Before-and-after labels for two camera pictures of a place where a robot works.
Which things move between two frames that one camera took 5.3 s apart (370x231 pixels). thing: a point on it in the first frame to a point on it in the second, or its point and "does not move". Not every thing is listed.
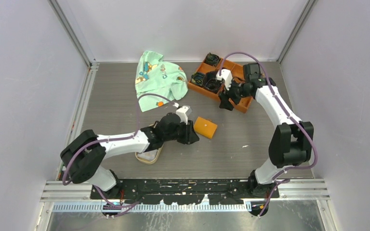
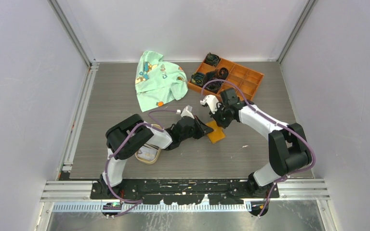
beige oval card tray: (150, 157) does not move
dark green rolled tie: (212, 59) does not move
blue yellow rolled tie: (197, 78) does not move
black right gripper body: (236, 92) to (221, 116)
